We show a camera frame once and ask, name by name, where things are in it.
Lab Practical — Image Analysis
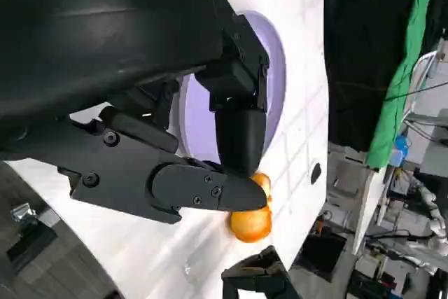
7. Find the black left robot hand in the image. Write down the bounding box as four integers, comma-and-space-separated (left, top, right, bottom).
0, 0, 270, 225

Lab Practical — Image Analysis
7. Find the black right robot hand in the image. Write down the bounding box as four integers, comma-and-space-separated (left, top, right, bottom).
221, 244, 302, 299

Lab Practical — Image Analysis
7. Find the orange white striped toy bread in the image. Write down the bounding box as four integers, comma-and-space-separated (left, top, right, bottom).
229, 172, 273, 244

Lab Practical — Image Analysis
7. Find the black box under table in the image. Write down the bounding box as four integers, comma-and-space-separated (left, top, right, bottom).
301, 225, 348, 283

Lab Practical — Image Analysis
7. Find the lilac plate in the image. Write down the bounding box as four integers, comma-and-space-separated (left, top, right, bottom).
167, 10, 288, 166

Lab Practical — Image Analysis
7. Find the blue background object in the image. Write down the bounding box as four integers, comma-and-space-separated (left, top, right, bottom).
393, 134, 412, 167

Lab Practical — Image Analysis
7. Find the green cloth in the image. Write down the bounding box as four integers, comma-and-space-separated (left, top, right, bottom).
365, 0, 438, 170

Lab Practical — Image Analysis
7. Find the black curtain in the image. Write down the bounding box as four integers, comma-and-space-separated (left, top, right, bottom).
323, 0, 448, 153

